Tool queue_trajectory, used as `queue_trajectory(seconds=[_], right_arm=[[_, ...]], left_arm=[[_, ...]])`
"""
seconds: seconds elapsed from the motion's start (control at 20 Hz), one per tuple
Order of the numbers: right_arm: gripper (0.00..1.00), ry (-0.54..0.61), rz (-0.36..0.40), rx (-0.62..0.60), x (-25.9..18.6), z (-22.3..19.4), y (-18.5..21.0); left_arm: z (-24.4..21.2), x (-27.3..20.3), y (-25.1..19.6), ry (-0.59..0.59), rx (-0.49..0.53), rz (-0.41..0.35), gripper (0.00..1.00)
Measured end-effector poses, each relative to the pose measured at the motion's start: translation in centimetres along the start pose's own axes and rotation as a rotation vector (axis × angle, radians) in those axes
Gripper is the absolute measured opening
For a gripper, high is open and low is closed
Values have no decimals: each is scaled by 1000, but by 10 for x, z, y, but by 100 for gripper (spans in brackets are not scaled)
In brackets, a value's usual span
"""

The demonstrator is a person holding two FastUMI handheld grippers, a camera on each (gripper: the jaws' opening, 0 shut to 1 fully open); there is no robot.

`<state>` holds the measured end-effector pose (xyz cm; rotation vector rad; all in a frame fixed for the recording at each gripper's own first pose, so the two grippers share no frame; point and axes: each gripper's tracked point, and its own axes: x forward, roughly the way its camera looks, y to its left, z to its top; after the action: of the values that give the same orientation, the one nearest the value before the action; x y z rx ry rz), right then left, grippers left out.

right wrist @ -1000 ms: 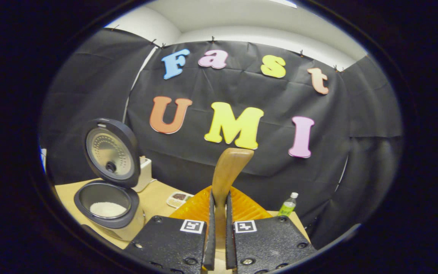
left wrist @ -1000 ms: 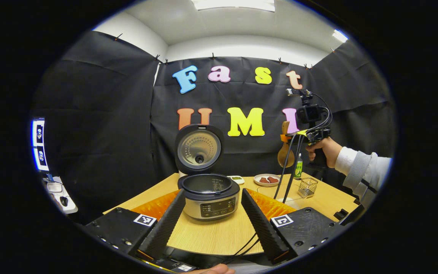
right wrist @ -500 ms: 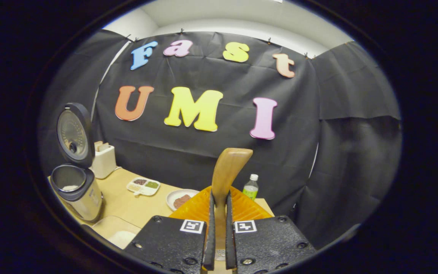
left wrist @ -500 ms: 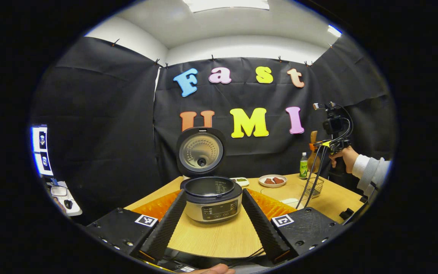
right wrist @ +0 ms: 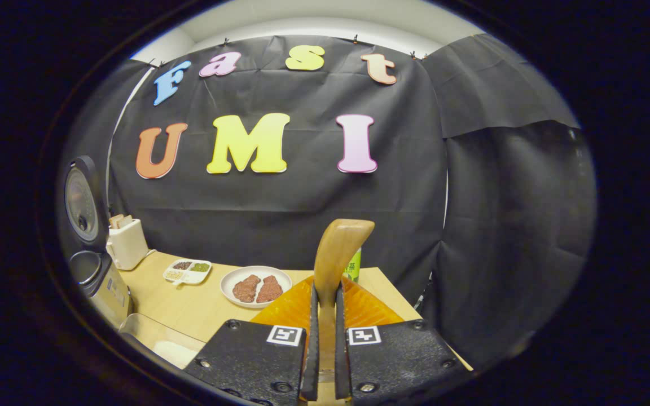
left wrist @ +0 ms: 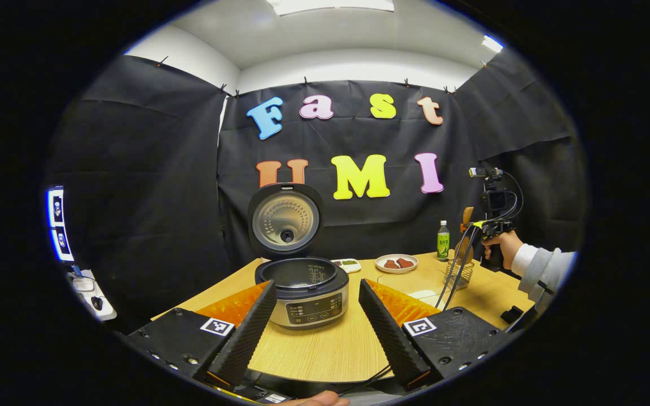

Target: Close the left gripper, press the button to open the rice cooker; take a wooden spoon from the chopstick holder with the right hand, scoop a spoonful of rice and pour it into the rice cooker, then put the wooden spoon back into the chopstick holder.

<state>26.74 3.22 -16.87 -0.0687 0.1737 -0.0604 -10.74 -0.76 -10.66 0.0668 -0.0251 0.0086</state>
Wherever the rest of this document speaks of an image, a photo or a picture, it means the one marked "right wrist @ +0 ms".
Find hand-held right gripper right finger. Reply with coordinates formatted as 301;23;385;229
333;276;468;406

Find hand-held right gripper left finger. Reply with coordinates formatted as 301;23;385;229
183;276;321;406

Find wooden spoon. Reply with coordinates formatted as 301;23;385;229
314;219;375;373

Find dark grey rice cooker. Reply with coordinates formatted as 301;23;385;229
57;156;134;330

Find brown meat piece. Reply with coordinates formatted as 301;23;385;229
232;275;262;303
256;275;284;304

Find white round plate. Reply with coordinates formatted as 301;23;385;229
220;266;293;309

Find white divided dish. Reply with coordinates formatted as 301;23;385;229
162;258;213;285

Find clear plastic tray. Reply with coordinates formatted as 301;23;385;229
119;313;207;370

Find green drink bottle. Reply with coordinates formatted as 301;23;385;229
343;247;362;284

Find black backdrop cloth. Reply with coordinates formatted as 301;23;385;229
57;33;596;370

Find white toaster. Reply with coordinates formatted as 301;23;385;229
106;214;150;271

